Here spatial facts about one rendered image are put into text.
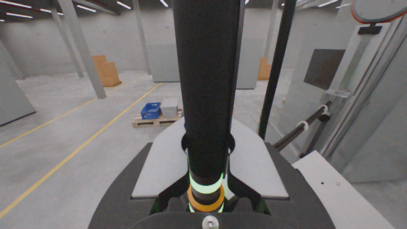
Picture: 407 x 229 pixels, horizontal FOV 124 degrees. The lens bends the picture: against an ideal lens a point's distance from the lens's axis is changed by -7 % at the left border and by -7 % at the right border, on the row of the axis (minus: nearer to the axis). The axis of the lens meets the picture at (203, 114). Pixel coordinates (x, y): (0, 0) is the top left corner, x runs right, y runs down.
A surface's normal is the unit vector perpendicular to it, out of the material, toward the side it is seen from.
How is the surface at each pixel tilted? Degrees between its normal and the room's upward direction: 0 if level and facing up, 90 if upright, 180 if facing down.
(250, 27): 90
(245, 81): 90
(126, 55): 90
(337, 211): 50
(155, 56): 90
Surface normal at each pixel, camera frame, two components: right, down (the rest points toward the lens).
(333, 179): -0.77, -0.56
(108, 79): 0.00, 0.48
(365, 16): -0.83, 0.28
